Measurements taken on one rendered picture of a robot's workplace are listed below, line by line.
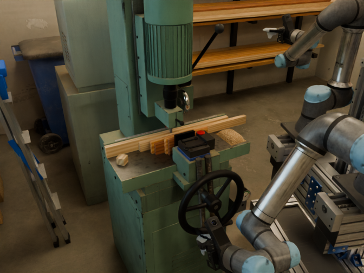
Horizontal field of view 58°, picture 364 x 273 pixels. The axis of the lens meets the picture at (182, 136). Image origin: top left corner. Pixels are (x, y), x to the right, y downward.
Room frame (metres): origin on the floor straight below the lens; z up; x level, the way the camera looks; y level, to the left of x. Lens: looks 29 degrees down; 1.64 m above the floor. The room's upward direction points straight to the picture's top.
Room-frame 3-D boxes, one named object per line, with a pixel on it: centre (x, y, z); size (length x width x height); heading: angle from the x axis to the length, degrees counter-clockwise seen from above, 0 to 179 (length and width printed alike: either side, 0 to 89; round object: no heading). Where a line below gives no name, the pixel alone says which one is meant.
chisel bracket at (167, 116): (1.27, 0.06, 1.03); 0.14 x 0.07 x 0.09; 29
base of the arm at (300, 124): (1.52, -0.67, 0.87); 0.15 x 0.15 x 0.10
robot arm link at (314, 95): (1.52, -0.68, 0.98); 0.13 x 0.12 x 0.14; 115
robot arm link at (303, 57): (1.80, -0.67, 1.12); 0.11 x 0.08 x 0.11; 115
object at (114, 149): (1.27, 0.05, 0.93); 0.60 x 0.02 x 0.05; 119
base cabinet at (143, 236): (1.35, 0.11, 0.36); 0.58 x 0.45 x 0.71; 29
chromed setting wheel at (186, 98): (1.42, 0.00, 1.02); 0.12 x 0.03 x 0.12; 29
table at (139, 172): (1.16, -0.01, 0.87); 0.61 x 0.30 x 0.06; 119
